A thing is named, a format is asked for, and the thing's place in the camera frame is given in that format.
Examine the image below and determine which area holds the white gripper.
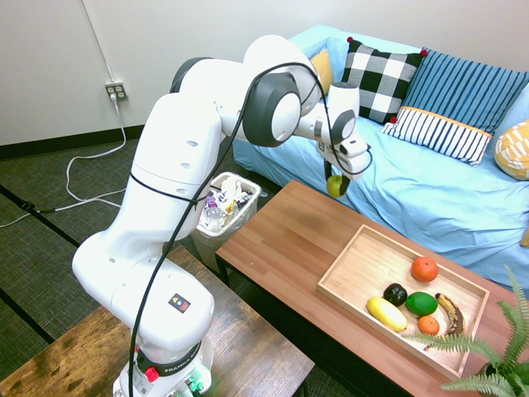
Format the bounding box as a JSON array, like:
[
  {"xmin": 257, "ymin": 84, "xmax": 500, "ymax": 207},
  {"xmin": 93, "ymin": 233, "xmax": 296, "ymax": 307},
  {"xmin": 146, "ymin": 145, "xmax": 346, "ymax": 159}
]
[{"xmin": 320, "ymin": 138, "xmax": 372, "ymax": 196}]

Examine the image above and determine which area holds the green apple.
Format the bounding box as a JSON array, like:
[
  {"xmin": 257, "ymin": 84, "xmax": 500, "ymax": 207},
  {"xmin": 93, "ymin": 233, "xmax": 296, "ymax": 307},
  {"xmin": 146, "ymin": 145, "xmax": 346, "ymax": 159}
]
[{"xmin": 326, "ymin": 175, "xmax": 346, "ymax": 199}]

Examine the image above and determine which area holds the light wooden tray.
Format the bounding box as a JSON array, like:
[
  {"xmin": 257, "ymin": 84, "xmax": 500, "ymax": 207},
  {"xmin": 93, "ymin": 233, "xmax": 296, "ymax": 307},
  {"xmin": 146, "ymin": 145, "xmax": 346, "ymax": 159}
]
[{"xmin": 317, "ymin": 223, "xmax": 491, "ymax": 380}]

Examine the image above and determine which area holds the sofa with light-blue cover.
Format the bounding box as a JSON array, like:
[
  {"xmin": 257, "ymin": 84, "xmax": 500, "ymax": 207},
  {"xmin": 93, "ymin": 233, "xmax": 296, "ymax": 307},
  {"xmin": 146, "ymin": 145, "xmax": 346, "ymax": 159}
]
[{"xmin": 231, "ymin": 23, "xmax": 529, "ymax": 290}]

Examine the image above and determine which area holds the red-brown wooden coffee table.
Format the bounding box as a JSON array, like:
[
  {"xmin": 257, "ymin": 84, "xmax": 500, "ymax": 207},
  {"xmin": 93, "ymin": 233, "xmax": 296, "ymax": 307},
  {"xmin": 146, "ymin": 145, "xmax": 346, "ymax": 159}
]
[{"xmin": 214, "ymin": 179, "xmax": 529, "ymax": 397}]

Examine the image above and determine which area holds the black white checked pillow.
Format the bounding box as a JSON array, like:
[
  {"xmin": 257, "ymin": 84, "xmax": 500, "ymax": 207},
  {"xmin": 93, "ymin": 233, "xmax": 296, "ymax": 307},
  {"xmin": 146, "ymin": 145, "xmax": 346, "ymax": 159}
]
[{"xmin": 339, "ymin": 36, "xmax": 429, "ymax": 125}]

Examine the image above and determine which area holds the white crumpled plastic bag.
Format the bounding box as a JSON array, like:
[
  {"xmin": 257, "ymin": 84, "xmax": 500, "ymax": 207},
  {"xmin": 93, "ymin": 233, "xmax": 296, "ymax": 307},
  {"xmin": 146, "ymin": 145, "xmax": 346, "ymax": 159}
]
[{"xmin": 218, "ymin": 175, "xmax": 245, "ymax": 203}]

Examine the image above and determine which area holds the navy white striped pillow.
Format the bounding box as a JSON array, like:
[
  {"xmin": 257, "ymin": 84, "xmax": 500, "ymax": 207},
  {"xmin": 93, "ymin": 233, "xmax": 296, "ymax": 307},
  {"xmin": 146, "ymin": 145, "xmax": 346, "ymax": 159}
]
[{"xmin": 380, "ymin": 106, "xmax": 493, "ymax": 168}]

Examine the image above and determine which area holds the clear plastic bottle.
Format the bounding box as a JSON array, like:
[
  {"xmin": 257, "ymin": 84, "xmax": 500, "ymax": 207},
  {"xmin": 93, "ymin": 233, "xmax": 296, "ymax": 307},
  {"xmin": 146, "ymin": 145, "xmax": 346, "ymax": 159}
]
[{"xmin": 204, "ymin": 192, "xmax": 225, "ymax": 221}]

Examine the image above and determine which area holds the large red-orange orange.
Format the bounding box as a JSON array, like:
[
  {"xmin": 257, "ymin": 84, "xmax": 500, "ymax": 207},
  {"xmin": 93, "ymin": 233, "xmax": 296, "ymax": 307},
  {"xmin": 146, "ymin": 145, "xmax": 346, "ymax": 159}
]
[{"xmin": 410, "ymin": 256, "xmax": 440, "ymax": 284}]

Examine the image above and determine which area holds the black round fruit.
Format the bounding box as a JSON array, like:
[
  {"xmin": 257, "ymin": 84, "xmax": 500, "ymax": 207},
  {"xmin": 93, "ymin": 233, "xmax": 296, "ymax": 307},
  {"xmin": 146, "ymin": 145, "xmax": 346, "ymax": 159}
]
[{"xmin": 382, "ymin": 283, "xmax": 409, "ymax": 308}]

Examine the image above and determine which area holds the white trash bin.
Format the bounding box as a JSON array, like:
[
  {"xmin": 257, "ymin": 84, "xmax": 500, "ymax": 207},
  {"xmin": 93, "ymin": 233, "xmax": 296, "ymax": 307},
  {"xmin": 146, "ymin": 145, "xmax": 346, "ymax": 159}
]
[{"xmin": 189, "ymin": 171, "xmax": 263, "ymax": 274}]

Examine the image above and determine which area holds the yellow oblong fruit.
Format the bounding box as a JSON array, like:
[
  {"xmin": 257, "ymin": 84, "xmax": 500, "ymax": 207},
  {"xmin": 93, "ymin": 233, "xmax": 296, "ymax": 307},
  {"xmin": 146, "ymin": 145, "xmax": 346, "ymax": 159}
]
[{"xmin": 366, "ymin": 296, "xmax": 408, "ymax": 333}]

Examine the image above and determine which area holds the blue striped pillow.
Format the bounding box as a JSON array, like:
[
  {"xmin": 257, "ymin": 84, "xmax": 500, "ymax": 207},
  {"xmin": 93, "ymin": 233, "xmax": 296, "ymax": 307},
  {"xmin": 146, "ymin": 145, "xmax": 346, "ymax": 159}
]
[{"xmin": 398, "ymin": 48, "xmax": 529, "ymax": 136}]

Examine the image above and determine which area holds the green lime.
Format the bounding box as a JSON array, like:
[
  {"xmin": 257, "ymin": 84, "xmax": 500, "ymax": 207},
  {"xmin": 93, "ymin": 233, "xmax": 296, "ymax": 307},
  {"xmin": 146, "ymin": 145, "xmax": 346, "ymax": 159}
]
[{"xmin": 405, "ymin": 291, "xmax": 439, "ymax": 318}]

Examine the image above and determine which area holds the small orange tangerine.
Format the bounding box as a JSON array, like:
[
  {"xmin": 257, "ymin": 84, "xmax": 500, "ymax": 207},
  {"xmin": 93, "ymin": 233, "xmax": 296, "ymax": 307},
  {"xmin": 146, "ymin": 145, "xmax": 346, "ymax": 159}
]
[{"xmin": 417, "ymin": 314, "xmax": 441, "ymax": 337}]

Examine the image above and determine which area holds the yellow white patterned pillow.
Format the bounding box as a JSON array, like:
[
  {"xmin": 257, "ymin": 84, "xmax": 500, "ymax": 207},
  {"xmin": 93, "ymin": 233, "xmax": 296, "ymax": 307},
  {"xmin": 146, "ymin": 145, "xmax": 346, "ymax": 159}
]
[{"xmin": 494, "ymin": 119, "xmax": 529, "ymax": 181}]

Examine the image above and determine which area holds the overripe brown banana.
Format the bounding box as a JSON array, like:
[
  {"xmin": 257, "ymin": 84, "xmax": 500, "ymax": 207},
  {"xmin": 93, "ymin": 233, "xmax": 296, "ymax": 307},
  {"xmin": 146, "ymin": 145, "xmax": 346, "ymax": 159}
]
[{"xmin": 434, "ymin": 292, "xmax": 467, "ymax": 335}]

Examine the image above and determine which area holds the rustic dark wood table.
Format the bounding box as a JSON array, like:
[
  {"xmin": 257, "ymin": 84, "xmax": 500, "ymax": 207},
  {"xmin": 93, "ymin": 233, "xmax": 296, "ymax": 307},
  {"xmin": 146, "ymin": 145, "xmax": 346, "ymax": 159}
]
[{"xmin": 0, "ymin": 244, "xmax": 316, "ymax": 397}]

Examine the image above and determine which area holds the green fern plant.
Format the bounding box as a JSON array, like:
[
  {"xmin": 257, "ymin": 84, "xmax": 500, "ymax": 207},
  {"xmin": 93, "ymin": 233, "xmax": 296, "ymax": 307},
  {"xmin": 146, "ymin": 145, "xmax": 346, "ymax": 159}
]
[{"xmin": 403, "ymin": 264, "xmax": 529, "ymax": 397}]

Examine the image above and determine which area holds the white power cable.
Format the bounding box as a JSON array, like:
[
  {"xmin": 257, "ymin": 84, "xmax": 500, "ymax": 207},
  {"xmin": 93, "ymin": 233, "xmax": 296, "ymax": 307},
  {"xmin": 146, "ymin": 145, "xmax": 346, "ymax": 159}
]
[{"xmin": 0, "ymin": 93, "xmax": 129, "ymax": 228}]

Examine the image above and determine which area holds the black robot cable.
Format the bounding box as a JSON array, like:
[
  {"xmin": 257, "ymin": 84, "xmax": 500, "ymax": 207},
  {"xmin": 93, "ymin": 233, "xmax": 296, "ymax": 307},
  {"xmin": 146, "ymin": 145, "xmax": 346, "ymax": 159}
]
[{"xmin": 126, "ymin": 61, "xmax": 373, "ymax": 397}]

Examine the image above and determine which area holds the wall power outlet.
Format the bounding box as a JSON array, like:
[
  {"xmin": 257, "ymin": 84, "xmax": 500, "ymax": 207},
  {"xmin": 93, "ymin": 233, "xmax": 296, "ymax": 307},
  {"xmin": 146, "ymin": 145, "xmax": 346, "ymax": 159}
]
[{"xmin": 104, "ymin": 81, "xmax": 129, "ymax": 103}]

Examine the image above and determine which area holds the white wall cable conduit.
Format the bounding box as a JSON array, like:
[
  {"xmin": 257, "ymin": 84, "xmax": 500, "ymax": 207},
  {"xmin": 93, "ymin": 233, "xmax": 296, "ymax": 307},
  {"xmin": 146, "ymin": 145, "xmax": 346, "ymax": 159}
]
[{"xmin": 81, "ymin": 0, "xmax": 116, "ymax": 83}]

